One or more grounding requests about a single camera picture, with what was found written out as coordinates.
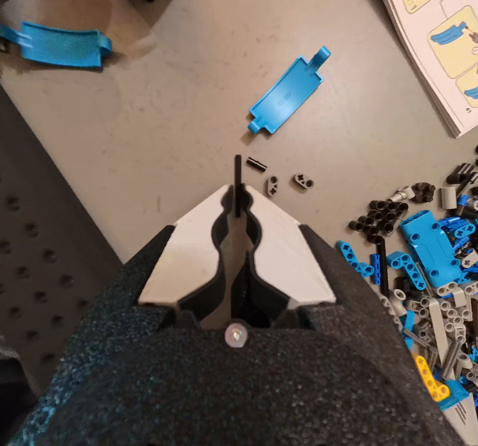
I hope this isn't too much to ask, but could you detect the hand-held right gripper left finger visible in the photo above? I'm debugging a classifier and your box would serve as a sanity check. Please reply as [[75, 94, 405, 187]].
[[138, 185, 237, 321]]

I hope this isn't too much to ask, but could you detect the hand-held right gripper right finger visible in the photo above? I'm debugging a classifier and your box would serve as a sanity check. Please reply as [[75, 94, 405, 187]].
[[238, 185, 336, 319]]

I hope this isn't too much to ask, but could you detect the thin black axle rod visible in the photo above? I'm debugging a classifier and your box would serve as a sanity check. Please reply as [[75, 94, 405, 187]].
[[235, 154, 243, 218]]

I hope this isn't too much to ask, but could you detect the blue curved panel piece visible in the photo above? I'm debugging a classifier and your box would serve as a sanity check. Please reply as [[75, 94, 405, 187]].
[[0, 20, 113, 69], [248, 45, 332, 134]]

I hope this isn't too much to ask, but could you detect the grey desk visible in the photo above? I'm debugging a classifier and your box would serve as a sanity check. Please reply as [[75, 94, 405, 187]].
[[0, 0, 478, 432]]

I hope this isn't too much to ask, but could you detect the pile of loose brick pieces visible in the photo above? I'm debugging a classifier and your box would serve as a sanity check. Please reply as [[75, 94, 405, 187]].
[[335, 147, 478, 430]]

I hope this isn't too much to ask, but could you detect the white instruction booklet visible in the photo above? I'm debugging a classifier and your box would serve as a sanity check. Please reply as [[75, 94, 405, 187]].
[[369, 0, 478, 139]]

